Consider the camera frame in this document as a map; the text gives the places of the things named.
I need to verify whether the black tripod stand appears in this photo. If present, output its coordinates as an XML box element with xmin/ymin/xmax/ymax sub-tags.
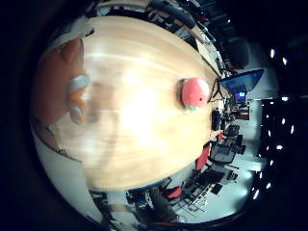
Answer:
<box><xmin>207</xmin><ymin>78</ymin><xmax>225</xmax><ymax>104</ymax></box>

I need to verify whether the red office chair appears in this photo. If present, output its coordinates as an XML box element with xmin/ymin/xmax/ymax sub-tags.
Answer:
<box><xmin>166</xmin><ymin>185</ymin><xmax>185</xmax><ymax>200</ymax></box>
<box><xmin>194</xmin><ymin>142</ymin><xmax>213</xmax><ymax>171</ymax></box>

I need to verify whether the blue lit monitor screen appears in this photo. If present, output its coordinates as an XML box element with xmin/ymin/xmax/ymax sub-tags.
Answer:
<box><xmin>218</xmin><ymin>68</ymin><xmax>266</xmax><ymax>94</ymax></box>

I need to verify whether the red watermelon plush toy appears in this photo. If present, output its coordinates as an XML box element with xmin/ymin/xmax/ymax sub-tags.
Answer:
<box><xmin>180</xmin><ymin>77</ymin><xmax>211</xmax><ymax>113</ymax></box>

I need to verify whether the black mesh office chair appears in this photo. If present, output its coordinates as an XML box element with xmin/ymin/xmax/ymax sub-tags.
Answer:
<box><xmin>210</xmin><ymin>141</ymin><xmax>239</xmax><ymax>166</ymax></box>

